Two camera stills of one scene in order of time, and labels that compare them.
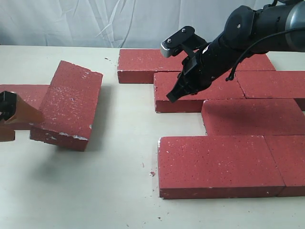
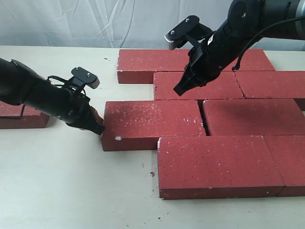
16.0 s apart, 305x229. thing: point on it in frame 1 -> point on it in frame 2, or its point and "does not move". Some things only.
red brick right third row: [244, 117] does not move
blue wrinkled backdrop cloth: [111, 24] does not move
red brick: [69, 107] -> [137, 125]
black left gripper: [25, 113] -> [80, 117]
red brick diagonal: [219, 88] does not move
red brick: [138, 66] does not move
